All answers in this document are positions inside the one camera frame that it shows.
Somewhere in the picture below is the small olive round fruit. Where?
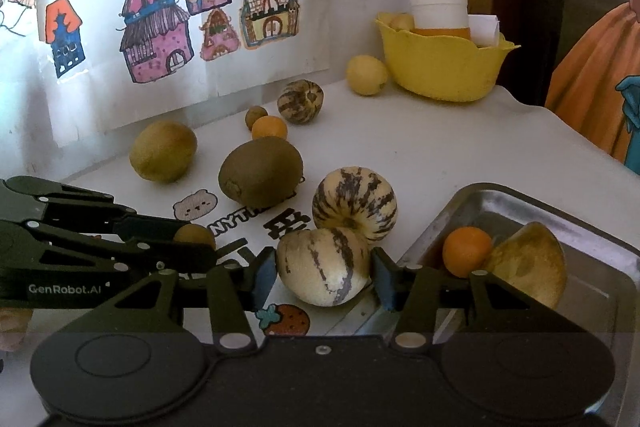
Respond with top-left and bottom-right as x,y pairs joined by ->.
245,106 -> 269,130
173,224 -> 217,252

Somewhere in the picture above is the yellow plastic bowl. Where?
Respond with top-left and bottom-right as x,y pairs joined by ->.
375,13 -> 521,102

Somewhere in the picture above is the house drawings poster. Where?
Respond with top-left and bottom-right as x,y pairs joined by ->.
35,0 -> 336,148

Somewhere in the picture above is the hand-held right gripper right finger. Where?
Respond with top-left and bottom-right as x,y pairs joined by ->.
370,248 -> 591,352

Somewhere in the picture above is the yellow lemon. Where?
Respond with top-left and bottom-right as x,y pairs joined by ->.
346,55 -> 390,96

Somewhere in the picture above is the metal tray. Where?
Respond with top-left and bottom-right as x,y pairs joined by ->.
395,183 -> 640,358

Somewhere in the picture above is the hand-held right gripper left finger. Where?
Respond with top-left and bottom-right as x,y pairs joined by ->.
65,249 -> 279,354

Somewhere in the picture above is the white lidded jar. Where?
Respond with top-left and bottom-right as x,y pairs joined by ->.
410,0 -> 472,40

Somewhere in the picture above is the small dark striped melon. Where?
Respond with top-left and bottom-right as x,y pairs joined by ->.
277,79 -> 325,125

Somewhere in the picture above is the folded white paper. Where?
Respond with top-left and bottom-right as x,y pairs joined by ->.
467,13 -> 506,48

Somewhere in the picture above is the small orange kumquat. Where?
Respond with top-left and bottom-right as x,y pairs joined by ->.
251,116 -> 289,141

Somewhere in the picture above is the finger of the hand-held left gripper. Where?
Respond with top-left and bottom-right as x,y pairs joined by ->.
0,221 -> 251,279
0,177 -> 192,239

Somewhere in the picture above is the pale striped melon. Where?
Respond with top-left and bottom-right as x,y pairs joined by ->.
276,227 -> 372,308
312,167 -> 399,244

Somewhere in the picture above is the small orange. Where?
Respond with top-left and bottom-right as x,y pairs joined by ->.
442,227 -> 494,279

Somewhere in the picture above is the brown kiwi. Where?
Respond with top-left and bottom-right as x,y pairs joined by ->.
218,137 -> 304,209

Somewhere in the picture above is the yellow mango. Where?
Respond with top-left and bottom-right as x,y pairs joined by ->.
482,222 -> 568,310

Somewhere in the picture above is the green kiwi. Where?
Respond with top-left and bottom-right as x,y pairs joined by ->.
129,120 -> 198,184

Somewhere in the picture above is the orange dress wall poster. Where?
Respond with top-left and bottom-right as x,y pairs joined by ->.
545,0 -> 640,168

